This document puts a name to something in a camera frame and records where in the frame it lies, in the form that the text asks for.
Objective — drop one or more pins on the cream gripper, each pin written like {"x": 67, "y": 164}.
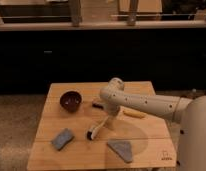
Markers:
{"x": 110, "y": 122}

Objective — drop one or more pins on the white dish brush black head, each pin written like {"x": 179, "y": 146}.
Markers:
{"x": 93, "y": 131}

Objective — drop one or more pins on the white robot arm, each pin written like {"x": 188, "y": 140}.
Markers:
{"x": 189, "y": 113}

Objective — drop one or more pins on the tan sponge with dark base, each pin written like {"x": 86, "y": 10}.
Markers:
{"x": 97, "y": 104}

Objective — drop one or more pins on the grey triangular cloth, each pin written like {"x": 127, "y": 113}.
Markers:
{"x": 122, "y": 148}

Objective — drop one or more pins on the yellow banana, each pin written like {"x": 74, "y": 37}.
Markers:
{"x": 134, "y": 114}

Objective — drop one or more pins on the wooden folding table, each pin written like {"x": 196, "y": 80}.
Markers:
{"x": 151, "y": 142}

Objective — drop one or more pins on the dark brown bowl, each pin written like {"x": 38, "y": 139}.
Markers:
{"x": 71, "y": 101}

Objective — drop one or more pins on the grey rectangular cloth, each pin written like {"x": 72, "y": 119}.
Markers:
{"x": 61, "y": 139}

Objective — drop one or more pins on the wooden railing shelf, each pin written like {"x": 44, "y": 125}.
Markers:
{"x": 20, "y": 15}

